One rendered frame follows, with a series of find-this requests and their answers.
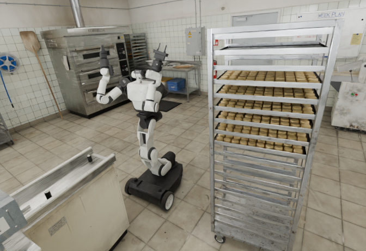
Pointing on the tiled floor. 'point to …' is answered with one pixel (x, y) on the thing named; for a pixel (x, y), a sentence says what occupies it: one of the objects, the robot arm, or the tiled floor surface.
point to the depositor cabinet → (25, 245)
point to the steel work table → (180, 72)
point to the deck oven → (87, 65)
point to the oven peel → (29, 43)
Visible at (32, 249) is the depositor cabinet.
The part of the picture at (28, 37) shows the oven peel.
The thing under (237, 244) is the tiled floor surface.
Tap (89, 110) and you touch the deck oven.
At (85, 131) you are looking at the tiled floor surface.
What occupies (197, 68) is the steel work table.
